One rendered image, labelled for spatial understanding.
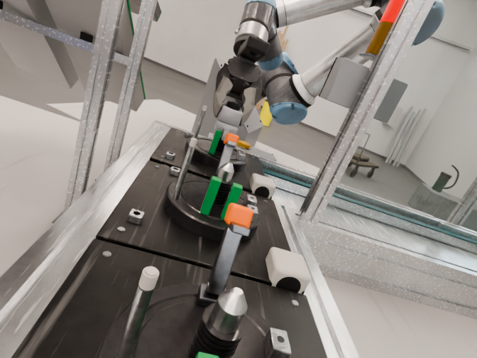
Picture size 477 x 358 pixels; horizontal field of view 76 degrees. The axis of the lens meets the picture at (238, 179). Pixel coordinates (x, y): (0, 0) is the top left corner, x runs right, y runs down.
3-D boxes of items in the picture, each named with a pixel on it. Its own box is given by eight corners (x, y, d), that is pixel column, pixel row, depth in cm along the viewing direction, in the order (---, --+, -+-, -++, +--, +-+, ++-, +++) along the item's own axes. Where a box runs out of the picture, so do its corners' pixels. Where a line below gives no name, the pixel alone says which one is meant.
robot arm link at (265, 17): (281, 15, 81) (274, -16, 73) (272, 47, 77) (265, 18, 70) (253, 18, 84) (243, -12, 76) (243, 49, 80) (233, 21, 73)
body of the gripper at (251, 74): (246, 106, 74) (257, 66, 78) (258, 86, 66) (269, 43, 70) (216, 94, 73) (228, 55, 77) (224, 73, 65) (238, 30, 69)
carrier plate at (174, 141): (168, 134, 78) (170, 126, 77) (256, 164, 82) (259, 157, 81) (147, 166, 56) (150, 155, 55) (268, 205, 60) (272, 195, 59)
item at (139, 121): (158, 104, 159) (160, 99, 158) (321, 175, 148) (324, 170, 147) (45, 112, 94) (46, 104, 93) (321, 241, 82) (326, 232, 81)
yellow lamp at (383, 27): (359, 52, 53) (373, 22, 51) (385, 63, 54) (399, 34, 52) (373, 52, 48) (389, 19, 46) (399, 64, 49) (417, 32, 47)
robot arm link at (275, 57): (279, 41, 92) (270, 8, 83) (287, 67, 87) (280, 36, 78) (253, 50, 94) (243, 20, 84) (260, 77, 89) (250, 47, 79)
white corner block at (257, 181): (245, 189, 63) (252, 171, 62) (265, 195, 64) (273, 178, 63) (247, 199, 59) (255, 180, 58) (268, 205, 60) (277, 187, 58)
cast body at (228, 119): (214, 127, 69) (223, 97, 67) (232, 133, 70) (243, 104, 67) (212, 137, 61) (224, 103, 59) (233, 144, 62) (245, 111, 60)
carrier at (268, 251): (145, 170, 54) (164, 101, 50) (270, 209, 59) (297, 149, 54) (91, 251, 32) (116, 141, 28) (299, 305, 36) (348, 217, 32)
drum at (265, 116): (270, 126, 775) (280, 104, 756) (267, 127, 742) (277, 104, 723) (258, 120, 781) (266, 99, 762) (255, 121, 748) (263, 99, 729)
